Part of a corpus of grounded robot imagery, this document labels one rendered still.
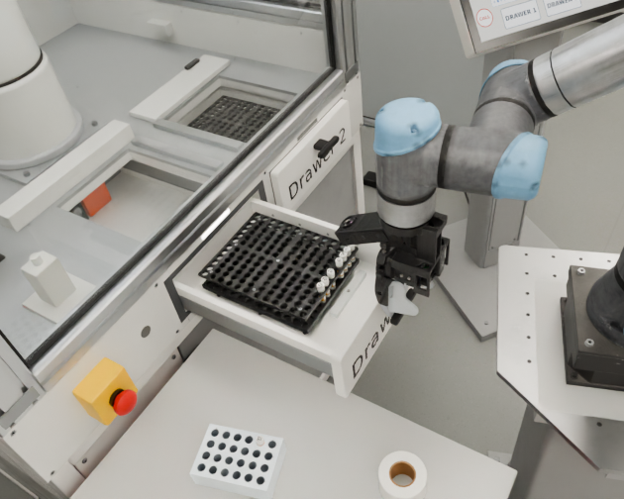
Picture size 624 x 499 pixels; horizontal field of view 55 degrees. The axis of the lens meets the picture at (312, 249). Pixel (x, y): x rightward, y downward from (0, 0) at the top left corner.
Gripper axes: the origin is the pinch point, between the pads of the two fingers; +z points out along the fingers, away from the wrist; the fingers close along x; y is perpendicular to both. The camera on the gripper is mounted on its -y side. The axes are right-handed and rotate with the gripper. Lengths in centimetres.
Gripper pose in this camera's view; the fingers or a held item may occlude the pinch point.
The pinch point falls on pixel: (393, 301)
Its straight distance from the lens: 94.9
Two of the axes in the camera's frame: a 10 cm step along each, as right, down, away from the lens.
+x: 5.2, -6.5, 5.5
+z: 1.1, 6.9, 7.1
